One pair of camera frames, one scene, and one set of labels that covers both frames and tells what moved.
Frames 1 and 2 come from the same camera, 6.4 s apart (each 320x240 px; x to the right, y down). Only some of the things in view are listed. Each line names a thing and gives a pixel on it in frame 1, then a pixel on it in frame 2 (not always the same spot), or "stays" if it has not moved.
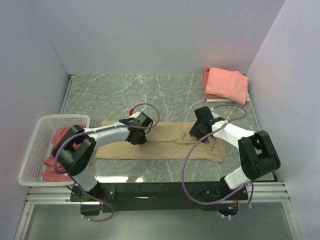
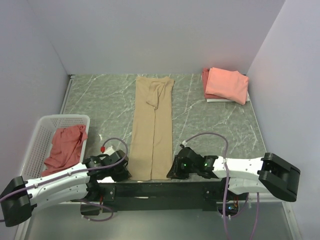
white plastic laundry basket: x=40 y=148 stays
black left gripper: x=141 y=140 -> x=124 y=175
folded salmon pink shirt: x=229 y=85 stays
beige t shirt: x=171 y=141 -> x=152 y=142
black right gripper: x=194 y=130 -> x=175 y=172
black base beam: x=139 y=197 stays
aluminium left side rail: x=72 y=76 stays
